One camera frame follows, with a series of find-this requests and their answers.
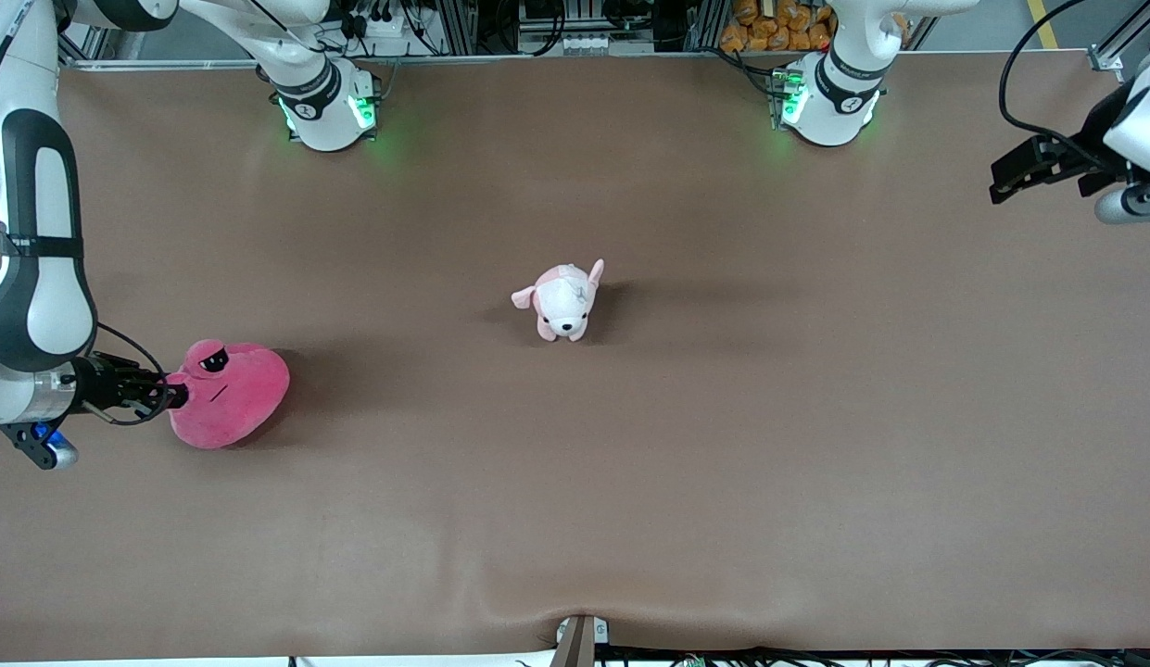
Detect pink frog plush toy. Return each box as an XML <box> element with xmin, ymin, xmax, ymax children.
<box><xmin>167</xmin><ymin>339</ymin><xmax>292</xmax><ymax>451</ymax></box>

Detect pink white dog plush toy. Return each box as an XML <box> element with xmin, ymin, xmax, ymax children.
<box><xmin>511</xmin><ymin>258</ymin><xmax>606</xmax><ymax>343</ymax></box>

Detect pile of orange plush toys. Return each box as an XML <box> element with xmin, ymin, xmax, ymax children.
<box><xmin>720</xmin><ymin>0</ymin><xmax>836</xmax><ymax>53</ymax></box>

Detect brown table cover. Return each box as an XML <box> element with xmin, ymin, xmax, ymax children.
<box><xmin>0</xmin><ymin>51</ymin><xmax>1150</xmax><ymax>663</ymax></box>

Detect white power strip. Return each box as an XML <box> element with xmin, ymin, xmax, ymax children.
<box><xmin>338</xmin><ymin>0</ymin><xmax>410</xmax><ymax>39</ymax></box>

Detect white terminal strip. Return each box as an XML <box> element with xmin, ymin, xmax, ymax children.
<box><xmin>561</xmin><ymin>32</ymin><xmax>637</xmax><ymax>54</ymax></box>

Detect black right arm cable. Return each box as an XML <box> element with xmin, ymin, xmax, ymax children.
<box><xmin>96</xmin><ymin>321</ymin><xmax>169</xmax><ymax>428</ymax></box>

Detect aluminium frame post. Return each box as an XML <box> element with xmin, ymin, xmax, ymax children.
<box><xmin>1088</xmin><ymin>0</ymin><xmax>1150</xmax><ymax>71</ymax></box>

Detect aluminium frame struts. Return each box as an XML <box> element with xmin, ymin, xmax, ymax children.
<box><xmin>60</xmin><ymin>19</ymin><xmax>121</xmax><ymax>71</ymax></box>

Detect aluminium table edge rail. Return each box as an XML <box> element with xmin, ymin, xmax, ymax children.
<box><xmin>60</xmin><ymin>54</ymin><xmax>789</xmax><ymax>71</ymax></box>

